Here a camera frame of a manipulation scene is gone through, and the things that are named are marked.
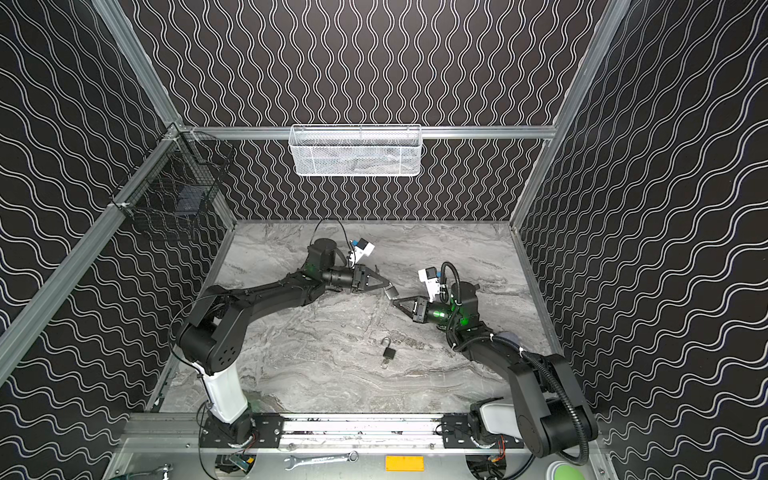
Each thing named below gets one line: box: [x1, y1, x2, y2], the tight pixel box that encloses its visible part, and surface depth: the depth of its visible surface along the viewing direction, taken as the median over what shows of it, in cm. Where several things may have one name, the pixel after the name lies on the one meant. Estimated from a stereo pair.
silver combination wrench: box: [284, 450, 359, 471], surface depth 72 cm
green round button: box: [554, 465, 586, 480], surface depth 70 cm
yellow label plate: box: [385, 456, 425, 472], surface depth 71 cm
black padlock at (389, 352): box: [381, 336, 397, 360], surface depth 89 cm
